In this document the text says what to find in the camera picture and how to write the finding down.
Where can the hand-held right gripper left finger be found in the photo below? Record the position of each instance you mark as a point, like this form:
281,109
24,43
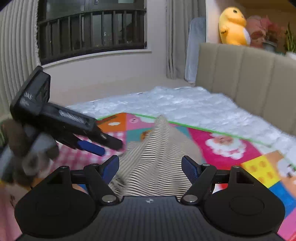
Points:
111,168

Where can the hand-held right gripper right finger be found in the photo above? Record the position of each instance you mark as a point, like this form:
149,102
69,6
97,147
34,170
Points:
188,168

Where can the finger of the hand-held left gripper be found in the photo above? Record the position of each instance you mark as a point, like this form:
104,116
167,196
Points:
113,142
90,146

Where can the beige striped knit garment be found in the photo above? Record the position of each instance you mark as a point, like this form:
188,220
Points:
157,162

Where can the person's left hand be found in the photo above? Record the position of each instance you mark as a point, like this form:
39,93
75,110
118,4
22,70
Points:
13,139

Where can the colourful printed blanket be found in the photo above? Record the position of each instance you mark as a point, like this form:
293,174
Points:
222,143

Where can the white quilted mattress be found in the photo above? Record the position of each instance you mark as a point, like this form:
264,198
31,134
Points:
185,102

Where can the white pleated curtain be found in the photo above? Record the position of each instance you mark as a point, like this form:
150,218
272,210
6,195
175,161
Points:
16,46

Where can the dark window railing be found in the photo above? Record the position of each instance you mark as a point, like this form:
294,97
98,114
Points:
92,30

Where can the pink fuzzy cloth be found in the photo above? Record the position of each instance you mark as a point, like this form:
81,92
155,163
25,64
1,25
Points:
7,213

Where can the beige padded headboard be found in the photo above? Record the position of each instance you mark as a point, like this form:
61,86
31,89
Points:
242,76

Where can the light blue hanging garment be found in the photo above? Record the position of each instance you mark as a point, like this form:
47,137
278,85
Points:
195,46

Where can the beige curtain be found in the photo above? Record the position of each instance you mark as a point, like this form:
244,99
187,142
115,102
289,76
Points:
175,34

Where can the yellow plush toy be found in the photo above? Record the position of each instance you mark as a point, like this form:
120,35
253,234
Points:
233,25

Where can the pink plush toy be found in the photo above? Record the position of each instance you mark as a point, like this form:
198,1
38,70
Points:
255,27

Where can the red-leaved potted plant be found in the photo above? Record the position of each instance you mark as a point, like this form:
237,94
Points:
270,32

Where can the green potted plant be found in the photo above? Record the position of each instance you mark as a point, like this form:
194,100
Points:
291,41

